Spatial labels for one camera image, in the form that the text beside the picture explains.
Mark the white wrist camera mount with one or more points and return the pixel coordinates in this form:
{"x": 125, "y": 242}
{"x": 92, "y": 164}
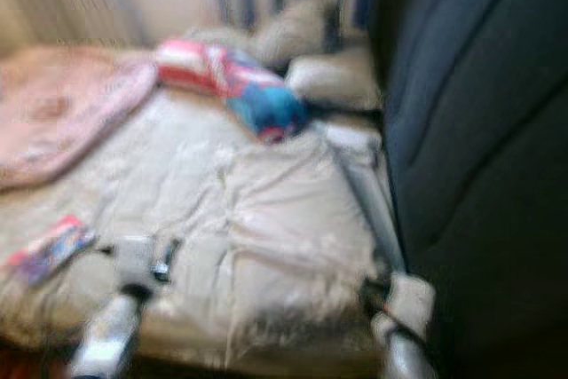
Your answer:
{"x": 138, "y": 256}
{"x": 413, "y": 301}

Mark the large white pillow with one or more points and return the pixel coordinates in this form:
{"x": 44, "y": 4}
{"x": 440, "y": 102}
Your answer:
{"x": 297, "y": 228}

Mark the pink cartoon bear blanket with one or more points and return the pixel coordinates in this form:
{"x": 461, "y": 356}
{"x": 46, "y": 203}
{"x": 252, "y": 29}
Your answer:
{"x": 53, "y": 122}

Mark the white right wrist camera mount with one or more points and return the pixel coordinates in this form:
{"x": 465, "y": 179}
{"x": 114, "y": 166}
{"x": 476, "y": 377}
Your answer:
{"x": 413, "y": 301}

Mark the pink blue anime magazine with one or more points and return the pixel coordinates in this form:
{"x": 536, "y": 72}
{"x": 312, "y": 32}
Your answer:
{"x": 53, "y": 250}

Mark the grey pillow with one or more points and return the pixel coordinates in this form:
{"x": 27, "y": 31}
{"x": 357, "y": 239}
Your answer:
{"x": 293, "y": 33}
{"x": 337, "y": 77}

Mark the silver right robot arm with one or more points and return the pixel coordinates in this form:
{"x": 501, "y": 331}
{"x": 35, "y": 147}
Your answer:
{"x": 399, "y": 352}

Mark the grey floral bed sheet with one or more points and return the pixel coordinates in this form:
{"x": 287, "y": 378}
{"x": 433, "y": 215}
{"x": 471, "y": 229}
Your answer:
{"x": 169, "y": 184}

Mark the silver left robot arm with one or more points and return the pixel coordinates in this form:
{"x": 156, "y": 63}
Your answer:
{"x": 111, "y": 339}

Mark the red white blue striped pillow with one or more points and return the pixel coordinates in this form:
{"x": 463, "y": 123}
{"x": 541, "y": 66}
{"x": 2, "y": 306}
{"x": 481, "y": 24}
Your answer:
{"x": 231, "y": 82}

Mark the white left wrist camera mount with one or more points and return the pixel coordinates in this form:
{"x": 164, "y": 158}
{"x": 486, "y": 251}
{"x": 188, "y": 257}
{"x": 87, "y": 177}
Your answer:
{"x": 138, "y": 256}

